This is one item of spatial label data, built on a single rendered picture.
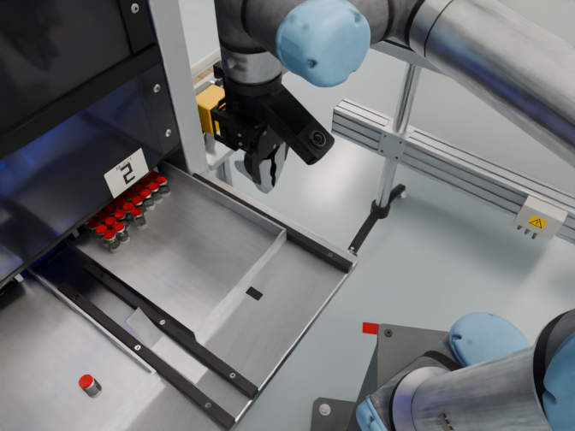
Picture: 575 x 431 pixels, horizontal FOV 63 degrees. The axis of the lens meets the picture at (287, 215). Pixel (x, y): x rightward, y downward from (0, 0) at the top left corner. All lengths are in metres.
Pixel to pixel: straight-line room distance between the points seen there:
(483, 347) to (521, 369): 0.29
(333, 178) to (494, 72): 1.85
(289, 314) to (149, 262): 0.29
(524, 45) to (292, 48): 0.19
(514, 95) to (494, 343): 0.38
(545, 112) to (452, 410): 0.29
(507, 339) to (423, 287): 1.24
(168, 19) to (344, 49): 0.46
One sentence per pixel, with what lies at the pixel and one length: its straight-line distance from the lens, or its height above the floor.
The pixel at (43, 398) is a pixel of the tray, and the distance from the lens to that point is 0.87.
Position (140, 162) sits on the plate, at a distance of 0.90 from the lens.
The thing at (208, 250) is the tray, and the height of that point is 0.88.
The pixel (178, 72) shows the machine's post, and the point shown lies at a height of 1.14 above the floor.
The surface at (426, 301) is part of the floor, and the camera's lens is 1.93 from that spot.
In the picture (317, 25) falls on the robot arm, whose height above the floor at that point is 1.42.
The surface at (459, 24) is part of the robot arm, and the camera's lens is 0.47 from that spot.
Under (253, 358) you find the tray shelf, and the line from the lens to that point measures 0.80.
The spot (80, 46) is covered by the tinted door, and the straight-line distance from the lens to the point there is 0.76.
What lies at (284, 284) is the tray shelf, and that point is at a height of 0.88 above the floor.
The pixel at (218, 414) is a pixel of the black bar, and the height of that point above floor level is 0.90.
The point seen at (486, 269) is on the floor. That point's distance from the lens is 2.09.
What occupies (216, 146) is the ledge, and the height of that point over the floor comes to 0.88.
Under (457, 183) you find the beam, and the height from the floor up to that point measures 0.46.
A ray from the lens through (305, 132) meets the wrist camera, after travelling 0.59.
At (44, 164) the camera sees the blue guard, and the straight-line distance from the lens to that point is 0.78.
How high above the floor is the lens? 1.62
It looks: 51 degrees down
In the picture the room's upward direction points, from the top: straight up
